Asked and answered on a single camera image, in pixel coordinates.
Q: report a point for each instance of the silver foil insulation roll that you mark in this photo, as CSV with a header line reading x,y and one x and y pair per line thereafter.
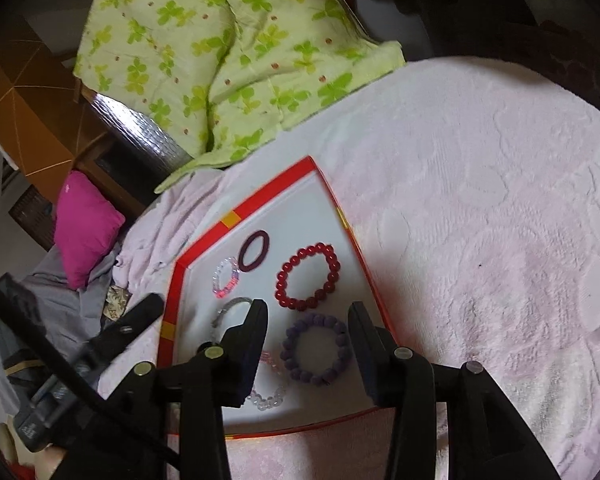
x,y
141,134

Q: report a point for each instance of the magenta pillow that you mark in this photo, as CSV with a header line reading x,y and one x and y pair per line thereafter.
x,y
87,225

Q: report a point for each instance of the silver metal bangle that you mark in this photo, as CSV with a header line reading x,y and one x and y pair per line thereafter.
x,y
230,314

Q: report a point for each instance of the small floral patterned cloth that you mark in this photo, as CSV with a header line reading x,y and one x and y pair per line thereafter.
x,y
117,299

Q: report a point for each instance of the red shallow box tray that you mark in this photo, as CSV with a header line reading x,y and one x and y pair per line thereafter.
x,y
313,266

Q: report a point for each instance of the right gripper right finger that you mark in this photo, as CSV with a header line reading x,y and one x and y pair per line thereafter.
x,y
374,347

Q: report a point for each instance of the dark maroon hair band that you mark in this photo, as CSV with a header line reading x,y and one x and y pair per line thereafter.
x,y
253,251

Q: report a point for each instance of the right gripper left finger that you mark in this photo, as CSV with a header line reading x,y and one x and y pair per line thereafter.
x,y
242,345

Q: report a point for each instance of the green clover quilt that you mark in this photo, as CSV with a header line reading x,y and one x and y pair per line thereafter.
x,y
223,77

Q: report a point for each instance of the pale pink fleece blanket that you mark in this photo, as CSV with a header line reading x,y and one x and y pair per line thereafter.
x,y
473,189

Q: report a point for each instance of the orange wooden cabinet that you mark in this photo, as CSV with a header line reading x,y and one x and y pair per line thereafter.
x,y
44,126

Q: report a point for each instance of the grey bed sheet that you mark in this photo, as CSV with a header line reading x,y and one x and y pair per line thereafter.
x,y
68,318

